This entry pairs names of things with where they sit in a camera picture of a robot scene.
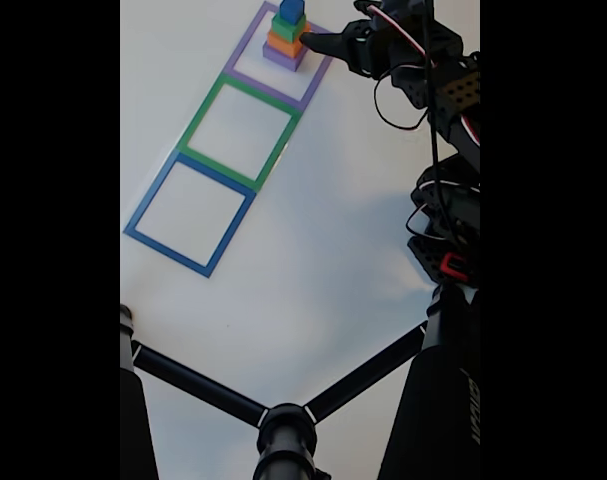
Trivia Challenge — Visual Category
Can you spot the black camera tripod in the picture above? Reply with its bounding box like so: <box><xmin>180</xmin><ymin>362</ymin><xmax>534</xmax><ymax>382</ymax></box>
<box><xmin>120</xmin><ymin>282</ymin><xmax>481</xmax><ymax>480</ymax></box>

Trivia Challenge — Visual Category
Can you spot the purple block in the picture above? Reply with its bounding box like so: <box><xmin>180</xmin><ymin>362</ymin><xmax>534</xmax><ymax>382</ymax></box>
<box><xmin>261</xmin><ymin>37</ymin><xmax>307</xmax><ymax>73</ymax></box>

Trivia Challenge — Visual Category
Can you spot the purple square frame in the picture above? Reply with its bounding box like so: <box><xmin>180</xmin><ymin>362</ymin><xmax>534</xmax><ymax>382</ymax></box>
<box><xmin>222</xmin><ymin>0</ymin><xmax>334</xmax><ymax>112</ymax></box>

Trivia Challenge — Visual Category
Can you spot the green cube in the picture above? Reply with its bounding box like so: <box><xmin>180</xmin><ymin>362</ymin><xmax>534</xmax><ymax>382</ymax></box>
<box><xmin>271</xmin><ymin>13</ymin><xmax>308</xmax><ymax>44</ymax></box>

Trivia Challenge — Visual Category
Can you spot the black cable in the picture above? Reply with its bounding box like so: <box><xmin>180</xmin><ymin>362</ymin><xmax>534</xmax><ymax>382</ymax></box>
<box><xmin>372</xmin><ymin>0</ymin><xmax>472</xmax><ymax>246</ymax></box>

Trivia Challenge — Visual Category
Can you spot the blue square frame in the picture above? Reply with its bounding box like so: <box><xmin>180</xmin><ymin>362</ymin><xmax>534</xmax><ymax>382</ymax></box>
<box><xmin>122</xmin><ymin>151</ymin><xmax>258</xmax><ymax>280</ymax></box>

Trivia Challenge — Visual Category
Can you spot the orange block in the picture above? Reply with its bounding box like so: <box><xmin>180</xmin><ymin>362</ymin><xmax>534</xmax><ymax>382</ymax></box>
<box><xmin>266</xmin><ymin>22</ymin><xmax>313</xmax><ymax>59</ymax></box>

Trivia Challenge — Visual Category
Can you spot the small blue cube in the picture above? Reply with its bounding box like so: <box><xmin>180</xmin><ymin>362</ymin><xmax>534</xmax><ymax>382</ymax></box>
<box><xmin>278</xmin><ymin>0</ymin><xmax>306</xmax><ymax>25</ymax></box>

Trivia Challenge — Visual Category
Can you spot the green square frame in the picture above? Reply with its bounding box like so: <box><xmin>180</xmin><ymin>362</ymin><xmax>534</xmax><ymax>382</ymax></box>
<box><xmin>175</xmin><ymin>71</ymin><xmax>304</xmax><ymax>194</ymax></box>

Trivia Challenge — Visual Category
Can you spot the red black table clamp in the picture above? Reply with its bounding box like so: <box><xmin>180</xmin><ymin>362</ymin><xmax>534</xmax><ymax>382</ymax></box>
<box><xmin>440</xmin><ymin>252</ymin><xmax>477</xmax><ymax>282</ymax></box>

